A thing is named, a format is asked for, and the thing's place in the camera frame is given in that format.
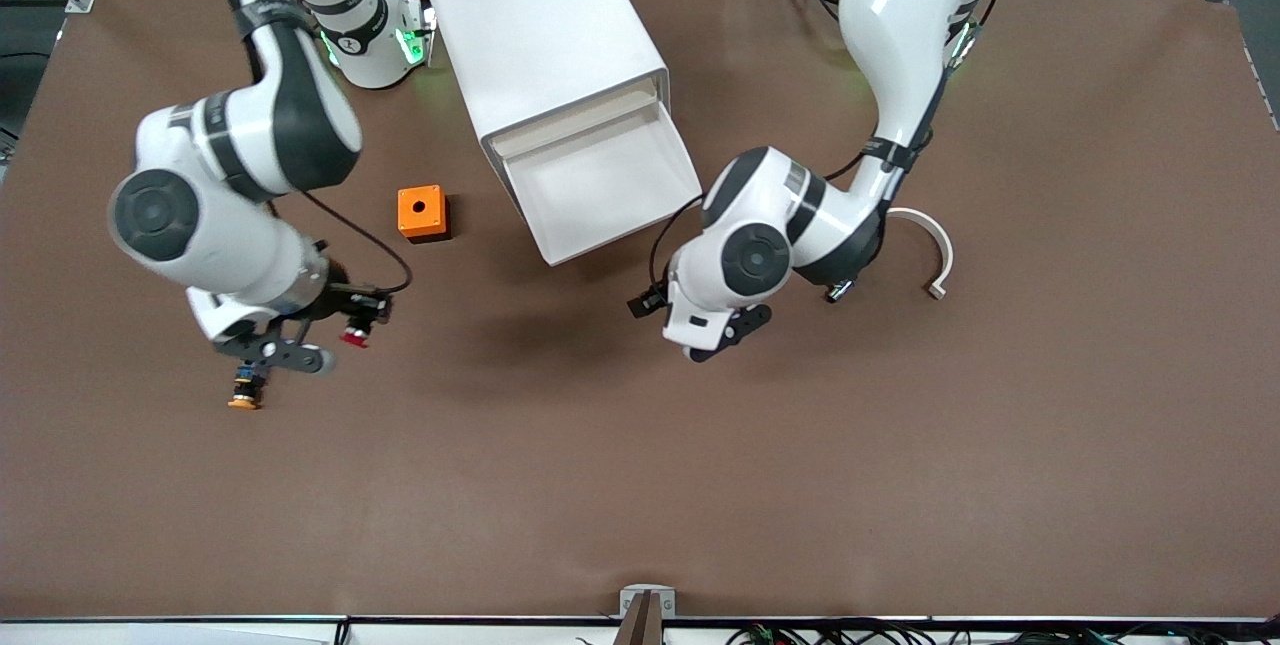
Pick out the orange mushroom push button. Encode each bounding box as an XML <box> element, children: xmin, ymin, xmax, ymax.
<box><xmin>227</xmin><ymin>370</ymin><xmax>267</xmax><ymax>412</ymax></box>

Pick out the white plastic drawer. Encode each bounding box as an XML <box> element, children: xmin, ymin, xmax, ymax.
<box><xmin>493</xmin><ymin>85</ymin><xmax>661</xmax><ymax>158</ymax></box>
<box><xmin>500</xmin><ymin>103</ymin><xmax>705</xmax><ymax>267</ymax></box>

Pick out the white drawer cabinet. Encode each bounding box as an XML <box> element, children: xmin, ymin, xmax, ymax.
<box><xmin>420</xmin><ymin>0</ymin><xmax>671</xmax><ymax>226</ymax></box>

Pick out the orange box with hole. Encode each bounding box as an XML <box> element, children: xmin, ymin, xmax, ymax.
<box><xmin>397</xmin><ymin>185</ymin><xmax>452</xmax><ymax>245</ymax></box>

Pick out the black right camera cable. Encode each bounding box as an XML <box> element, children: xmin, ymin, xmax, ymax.
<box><xmin>268</xmin><ymin>187</ymin><xmax>414</xmax><ymax>298</ymax></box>

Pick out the white half-ring clamp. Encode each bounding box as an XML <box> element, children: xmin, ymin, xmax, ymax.
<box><xmin>885</xmin><ymin>207</ymin><xmax>955</xmax><ymax>302</ymax></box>

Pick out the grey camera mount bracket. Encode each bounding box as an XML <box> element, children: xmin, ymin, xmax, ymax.
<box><xmin>619</xmin><ymin>585</ymin><xmax>677</xmax><ymax>645</ymax></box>

